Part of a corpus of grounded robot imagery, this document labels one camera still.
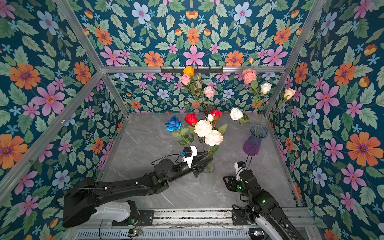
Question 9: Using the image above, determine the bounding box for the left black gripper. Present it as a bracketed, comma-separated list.
[167, 149, 214, 183]

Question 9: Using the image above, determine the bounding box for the clear glass vase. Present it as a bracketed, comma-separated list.
[199, 163, 215, 188]

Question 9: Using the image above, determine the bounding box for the artificial flower bunch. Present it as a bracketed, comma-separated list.
[194, 110, 227, 174]

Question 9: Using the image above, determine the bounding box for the purple blue glass vase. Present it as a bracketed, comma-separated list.
[243, 125, 269, 157]

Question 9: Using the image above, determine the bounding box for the dark mauve glass vase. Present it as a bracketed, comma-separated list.
[205, 105, 217, 115]

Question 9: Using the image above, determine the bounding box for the large pink rose stem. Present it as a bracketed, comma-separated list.
[203, 86, 216, 113]

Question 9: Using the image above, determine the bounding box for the pink rose spray stem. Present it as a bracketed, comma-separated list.
[180, 74, 207, 112]

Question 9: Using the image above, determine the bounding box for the yellow orange rose stem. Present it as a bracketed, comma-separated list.
[183, 66, 209, 113]

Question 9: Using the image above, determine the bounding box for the small white bud stem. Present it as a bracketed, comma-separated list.
[256, 82, 272, 124]

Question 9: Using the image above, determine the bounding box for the pink carnation stem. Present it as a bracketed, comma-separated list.
[242, 57, 259, 111]

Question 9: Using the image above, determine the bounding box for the red rose stem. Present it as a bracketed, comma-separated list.
[184, 110, 224, 155]

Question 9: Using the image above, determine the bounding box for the blue rose stem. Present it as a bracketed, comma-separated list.
[165, 116, 194, 146]

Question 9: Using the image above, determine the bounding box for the cream white rose stem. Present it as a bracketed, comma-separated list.
[267, 88, 296, 118]

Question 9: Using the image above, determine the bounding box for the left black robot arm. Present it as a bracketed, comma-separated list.
[63, 147, 213, 228]

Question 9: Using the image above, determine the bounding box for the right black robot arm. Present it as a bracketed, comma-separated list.
[223, 170, 303, 240]

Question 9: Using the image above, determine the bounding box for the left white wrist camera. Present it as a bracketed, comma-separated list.
[181, 146, 198, 168]

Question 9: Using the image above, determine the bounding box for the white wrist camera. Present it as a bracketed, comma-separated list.
[235, 161, 247, 181]
[181, 146, 198, 168]

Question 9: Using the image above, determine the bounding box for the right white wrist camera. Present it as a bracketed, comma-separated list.
[235, 161, 247, 181]

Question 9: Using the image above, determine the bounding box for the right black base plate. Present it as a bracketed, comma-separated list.
[232, 209, 256, 226]

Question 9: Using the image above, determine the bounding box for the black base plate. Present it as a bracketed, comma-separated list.
[112, 210, 155, 227]
[232, 209, 256, 226]

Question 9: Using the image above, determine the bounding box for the aluminium mounting rail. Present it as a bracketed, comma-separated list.
[68, 207, 316, 229]

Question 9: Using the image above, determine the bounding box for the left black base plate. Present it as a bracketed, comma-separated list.
[112, 210, 155, 227]

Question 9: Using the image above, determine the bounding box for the black hook rail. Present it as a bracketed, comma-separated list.
[160, 66, 224, 74]

